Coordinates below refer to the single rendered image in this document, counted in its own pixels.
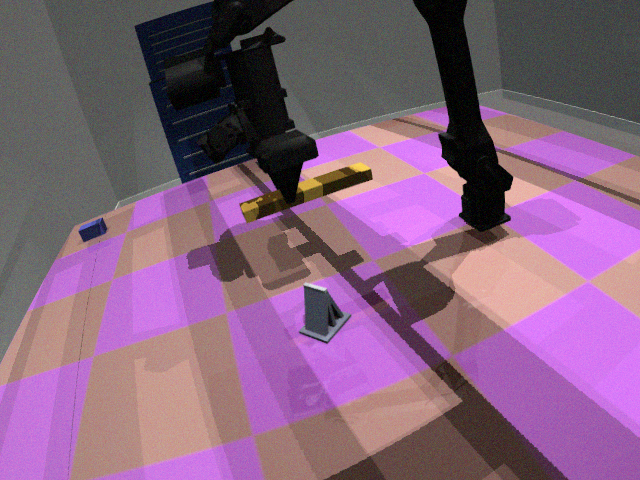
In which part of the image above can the yellow bar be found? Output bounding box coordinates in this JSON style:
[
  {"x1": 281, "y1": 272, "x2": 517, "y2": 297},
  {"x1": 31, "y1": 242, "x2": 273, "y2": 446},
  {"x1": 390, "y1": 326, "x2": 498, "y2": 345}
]
[{"x1": 239, "y1": 163, "x2": 373, "y2": 223}]

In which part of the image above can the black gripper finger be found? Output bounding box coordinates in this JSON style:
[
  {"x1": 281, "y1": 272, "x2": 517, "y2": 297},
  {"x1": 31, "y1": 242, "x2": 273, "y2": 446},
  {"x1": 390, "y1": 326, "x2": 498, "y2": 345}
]
[
  {"x1": 272, "y1": 162, "x2": 303, "y2": 204},
  {"x1": 245, "y1": 147, "x2": 279, "y2": 190}
]

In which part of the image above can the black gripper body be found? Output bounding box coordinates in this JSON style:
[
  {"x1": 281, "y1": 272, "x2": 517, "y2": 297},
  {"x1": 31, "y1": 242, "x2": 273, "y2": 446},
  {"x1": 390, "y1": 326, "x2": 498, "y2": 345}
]
[{"x1": 234, "y1": 81, "x2": 319, "y2": 173}]

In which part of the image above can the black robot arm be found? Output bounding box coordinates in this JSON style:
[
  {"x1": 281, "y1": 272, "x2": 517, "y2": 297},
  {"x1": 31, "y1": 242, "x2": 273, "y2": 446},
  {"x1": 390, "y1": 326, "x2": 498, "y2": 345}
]
[{"x1": 163, "y1": 0, "x2": 514, "y2": 232}]

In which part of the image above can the blue rectangular block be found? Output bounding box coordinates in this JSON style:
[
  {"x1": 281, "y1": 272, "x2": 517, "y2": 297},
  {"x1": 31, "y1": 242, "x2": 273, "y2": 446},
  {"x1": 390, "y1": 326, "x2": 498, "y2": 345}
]
[{"x1": 79, "y1": 218, "x2": 107, "y2": 243}]

